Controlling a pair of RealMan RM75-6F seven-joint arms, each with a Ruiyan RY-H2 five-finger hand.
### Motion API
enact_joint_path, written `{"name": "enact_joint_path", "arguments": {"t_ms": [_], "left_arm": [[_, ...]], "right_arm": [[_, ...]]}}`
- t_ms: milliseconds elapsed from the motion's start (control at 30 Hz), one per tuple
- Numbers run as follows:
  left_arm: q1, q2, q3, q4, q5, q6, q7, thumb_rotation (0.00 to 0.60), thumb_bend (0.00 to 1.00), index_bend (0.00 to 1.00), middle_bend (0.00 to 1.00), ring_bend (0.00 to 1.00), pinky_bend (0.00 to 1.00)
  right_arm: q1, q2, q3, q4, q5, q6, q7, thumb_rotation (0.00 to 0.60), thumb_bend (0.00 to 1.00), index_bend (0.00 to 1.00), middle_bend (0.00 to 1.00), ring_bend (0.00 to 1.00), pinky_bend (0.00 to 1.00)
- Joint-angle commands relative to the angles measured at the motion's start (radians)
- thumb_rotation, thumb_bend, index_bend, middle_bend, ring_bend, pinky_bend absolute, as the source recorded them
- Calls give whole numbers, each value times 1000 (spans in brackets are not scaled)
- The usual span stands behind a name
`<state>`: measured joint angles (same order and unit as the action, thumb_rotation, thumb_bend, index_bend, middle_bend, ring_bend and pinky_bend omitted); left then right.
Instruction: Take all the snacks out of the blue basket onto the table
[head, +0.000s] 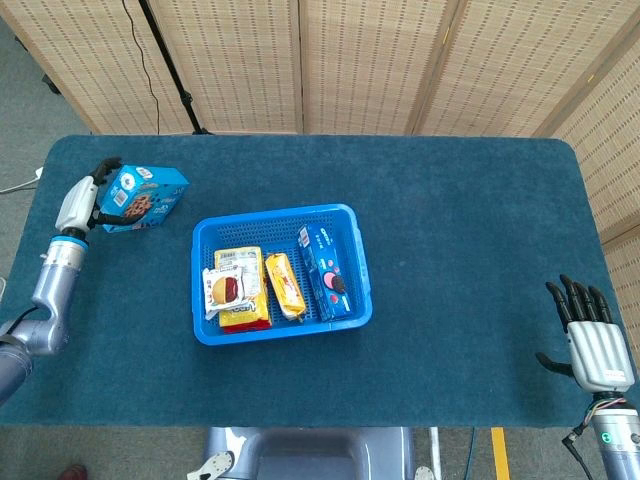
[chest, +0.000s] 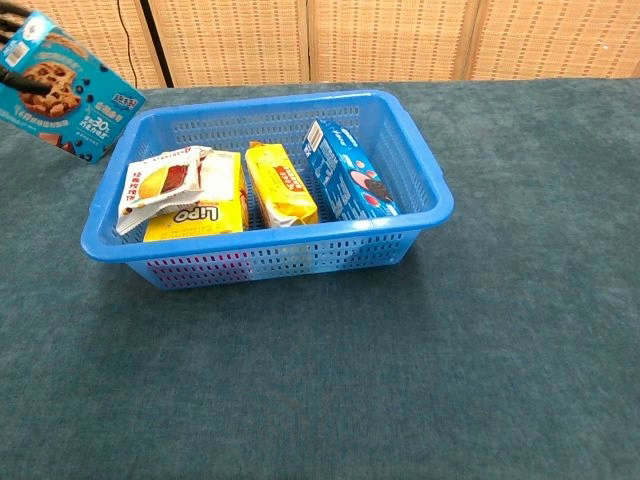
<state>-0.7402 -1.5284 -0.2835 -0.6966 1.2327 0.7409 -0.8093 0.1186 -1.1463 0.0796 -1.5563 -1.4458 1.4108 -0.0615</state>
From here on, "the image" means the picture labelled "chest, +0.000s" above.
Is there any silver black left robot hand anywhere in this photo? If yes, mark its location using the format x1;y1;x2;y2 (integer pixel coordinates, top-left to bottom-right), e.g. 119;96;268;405
0;2;54;95

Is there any teal chocolate chip cookie box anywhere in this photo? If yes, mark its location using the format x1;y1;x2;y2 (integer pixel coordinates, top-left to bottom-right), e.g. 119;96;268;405
0;9;147;165

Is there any white cake snack packet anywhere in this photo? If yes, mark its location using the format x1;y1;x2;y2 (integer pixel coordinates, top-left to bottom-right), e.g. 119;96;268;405
115;145;214;236

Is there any yellow Lipo biscuit bag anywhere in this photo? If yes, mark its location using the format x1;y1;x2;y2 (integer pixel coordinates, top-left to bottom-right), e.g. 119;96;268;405
143;149;250;244

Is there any yellow cracker packet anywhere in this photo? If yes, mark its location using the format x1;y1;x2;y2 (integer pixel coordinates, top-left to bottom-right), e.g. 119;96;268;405
243;141;320;230

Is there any blue Oreo cookie box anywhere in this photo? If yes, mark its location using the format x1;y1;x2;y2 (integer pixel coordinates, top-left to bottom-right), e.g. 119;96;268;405
302;119;401;222

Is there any blue plastic perforated basket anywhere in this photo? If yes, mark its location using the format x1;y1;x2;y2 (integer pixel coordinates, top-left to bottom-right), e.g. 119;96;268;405
80;89;455;291

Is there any woven bamboo screen panel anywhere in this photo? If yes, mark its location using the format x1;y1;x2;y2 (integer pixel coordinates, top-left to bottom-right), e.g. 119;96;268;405
147;0;310;89
467;0;640;81
307;0;481;84
14;0;166;93

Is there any black stand pole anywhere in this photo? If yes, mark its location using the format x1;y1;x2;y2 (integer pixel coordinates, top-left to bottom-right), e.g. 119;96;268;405
138;0;175;89

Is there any teal table cloth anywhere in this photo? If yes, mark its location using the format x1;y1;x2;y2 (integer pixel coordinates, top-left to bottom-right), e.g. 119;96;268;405
0;77;640;480

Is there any thin black cable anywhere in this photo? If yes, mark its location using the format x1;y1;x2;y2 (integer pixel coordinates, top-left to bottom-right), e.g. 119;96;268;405
116;0;140;89

